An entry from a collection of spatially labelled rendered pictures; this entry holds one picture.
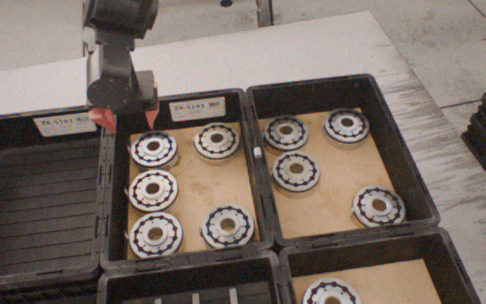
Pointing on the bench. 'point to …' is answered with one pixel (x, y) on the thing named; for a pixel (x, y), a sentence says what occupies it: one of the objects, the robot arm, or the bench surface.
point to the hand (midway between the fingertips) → (132, 125)
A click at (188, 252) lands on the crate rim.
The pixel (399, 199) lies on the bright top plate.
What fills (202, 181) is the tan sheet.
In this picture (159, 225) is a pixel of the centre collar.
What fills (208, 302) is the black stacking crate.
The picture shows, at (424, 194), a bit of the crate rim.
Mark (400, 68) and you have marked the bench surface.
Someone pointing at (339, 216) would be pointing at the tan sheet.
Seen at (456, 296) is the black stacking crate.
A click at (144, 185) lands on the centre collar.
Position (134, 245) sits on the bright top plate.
